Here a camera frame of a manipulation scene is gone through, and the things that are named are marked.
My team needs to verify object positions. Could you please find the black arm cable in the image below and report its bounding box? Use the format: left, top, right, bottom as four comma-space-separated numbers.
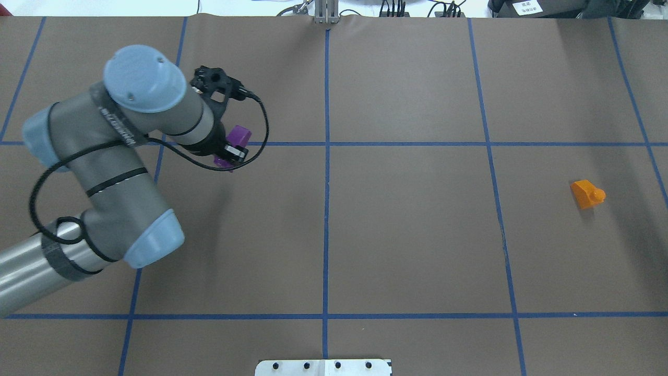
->
29, 91, 270, 262

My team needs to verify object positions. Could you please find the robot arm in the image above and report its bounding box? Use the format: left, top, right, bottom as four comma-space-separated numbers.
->
2, 45, 260, 317

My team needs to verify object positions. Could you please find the white metal plate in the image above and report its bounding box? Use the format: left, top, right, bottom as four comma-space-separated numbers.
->
254, 359, 393, 375

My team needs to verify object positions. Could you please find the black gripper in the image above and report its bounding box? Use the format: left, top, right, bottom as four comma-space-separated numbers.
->
184, 107, 227, 157

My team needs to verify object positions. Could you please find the metal mounting bracket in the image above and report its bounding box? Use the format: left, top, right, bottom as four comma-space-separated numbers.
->
312, 0, 340, 25

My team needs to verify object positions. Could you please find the black box with label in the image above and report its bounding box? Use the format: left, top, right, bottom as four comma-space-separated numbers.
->
487, 1, 651, 19

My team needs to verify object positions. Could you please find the purple trapezoid block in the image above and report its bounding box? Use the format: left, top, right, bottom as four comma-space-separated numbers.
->
214, 126, 252, 169

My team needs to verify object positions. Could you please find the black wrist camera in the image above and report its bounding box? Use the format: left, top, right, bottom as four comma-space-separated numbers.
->
190, 66, 260, 110

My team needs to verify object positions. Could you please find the orange trapezoid block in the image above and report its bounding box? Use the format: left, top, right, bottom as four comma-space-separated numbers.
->
570, 180, 606, 210

